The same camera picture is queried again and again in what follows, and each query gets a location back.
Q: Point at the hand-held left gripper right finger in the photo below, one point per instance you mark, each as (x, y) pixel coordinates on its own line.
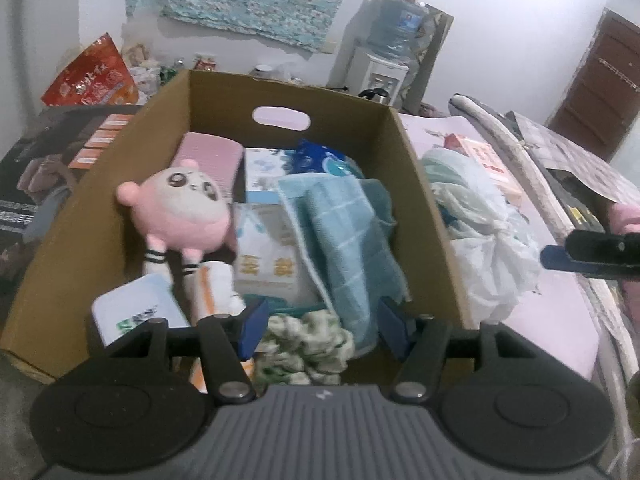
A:
(392, 330)

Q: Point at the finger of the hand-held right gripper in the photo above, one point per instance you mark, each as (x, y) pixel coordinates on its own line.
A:
(555, 257)

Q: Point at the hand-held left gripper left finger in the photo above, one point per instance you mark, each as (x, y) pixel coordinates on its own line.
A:
(255, 327)

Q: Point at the white teal striped snack packet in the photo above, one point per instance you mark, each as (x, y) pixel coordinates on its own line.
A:
(217, 290)

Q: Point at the light blue towel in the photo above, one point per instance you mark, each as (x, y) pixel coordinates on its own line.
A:
(340, 245)

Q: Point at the pink plush toy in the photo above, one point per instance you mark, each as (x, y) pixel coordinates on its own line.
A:
(180, 210)

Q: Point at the blue and white box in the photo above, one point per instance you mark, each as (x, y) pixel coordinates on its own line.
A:
(265, 170)

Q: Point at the pink sponge cloth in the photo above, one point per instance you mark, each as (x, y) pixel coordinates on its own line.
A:
(210, 160)

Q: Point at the blue tissue packet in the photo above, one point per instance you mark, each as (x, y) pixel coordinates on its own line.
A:
(325, 160)

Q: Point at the brown cardboard box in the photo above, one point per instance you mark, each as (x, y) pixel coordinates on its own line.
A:
(100, 225)

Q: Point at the grey blanket with yellow print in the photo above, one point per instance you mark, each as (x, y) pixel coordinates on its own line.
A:
(575, 200)

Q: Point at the white tissue pack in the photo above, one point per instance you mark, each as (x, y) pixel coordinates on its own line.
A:
(270, 260)

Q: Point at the white plastic bag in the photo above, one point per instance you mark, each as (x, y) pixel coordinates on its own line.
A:
(480, 240)

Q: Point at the white patterned cloth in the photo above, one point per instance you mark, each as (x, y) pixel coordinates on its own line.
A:
(565, 150)

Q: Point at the pink orange box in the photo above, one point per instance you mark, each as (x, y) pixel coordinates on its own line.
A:
(490, 165)

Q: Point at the brown door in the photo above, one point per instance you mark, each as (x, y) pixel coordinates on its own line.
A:
(600, 85)

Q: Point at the brown cabinet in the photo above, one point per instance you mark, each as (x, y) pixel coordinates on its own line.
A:
(435, 60)

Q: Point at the dark kettle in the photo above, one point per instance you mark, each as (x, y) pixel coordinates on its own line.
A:
(375, 95)

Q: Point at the white bowl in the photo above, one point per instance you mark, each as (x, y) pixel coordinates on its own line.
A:
(263, 70)

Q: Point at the white water dispenser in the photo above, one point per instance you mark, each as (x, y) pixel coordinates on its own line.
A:
(375, 72)

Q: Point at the dark printed box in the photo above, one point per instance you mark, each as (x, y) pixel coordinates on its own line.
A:
(45, 175)

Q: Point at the blue water bottle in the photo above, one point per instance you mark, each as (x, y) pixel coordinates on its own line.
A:
(400, 30)

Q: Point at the red snack bag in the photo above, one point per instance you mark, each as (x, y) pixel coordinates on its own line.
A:
(95, 75)

